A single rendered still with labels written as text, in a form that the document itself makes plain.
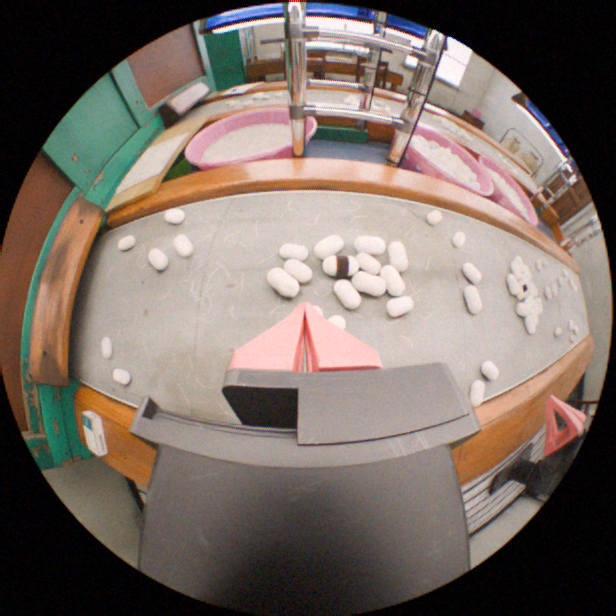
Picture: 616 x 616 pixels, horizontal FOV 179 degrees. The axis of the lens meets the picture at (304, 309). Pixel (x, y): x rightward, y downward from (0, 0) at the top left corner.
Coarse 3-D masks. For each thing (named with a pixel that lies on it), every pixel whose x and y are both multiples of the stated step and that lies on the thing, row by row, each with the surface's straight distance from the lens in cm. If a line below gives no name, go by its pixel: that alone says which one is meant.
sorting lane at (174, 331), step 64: (320, 192) 29; (128, 256) 37; (192, 256) 27; (256, 256) 23; (384, 256) 25; (448, 256) 31; (512, 256) 49; (128, 320) 32; (192, 320) 24; (256, 320) 21; (384, 320) 22; (448, 320) 27; (512, 320) 40; (576, 320) 102; (128, 384) 31; (192, 384) 23; (512, 384) 39
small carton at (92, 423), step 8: (88, 416) 35; (96, 416) 36; (88, 424) 36; (96, 424) 35; (88, 432) 37; (96, 432) 35; (88, 440) 38; (96, 440) 36; (104, 440) 36; (96, 448) 36; (104, 448) 37
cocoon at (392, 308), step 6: (390, 300) 21; (396, 300) 21; (402, 300) 21; (408, 300) 21; (390, 306) 21; (396, 306) 20; (402, 306) 21; (408, 306) 21; (390, 312) 21; (396, 312) 21; (402, 312) 21; (408, 312) 22
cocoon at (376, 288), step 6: (354, 276) 20; (360, 276) 20; (366, 276) 20; (372, 276) 20; (354, 282) 20; (360, 282) 20; (366, 282) 20; (372, 282) 20; (378, 282) 20; (384, 282) 21; (360, 288) 20; (366, 288) 20; (372, 288) 20; (378, 288) 20; (384, 288) 21; (372, 294) 21; (378, 294) 21
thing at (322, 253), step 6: (324, 240) 21; (330, 240) 21; (336, 240) 21; (342, 240) 22; (318, 246) 21; (324, 246) 21; (330, 246) 21; (336, 246) 21; (342, 246) 22; (318, 252) 21; (324, 252) 21; (330, 252) 21; (336, 252) 22; (324, 258) 21
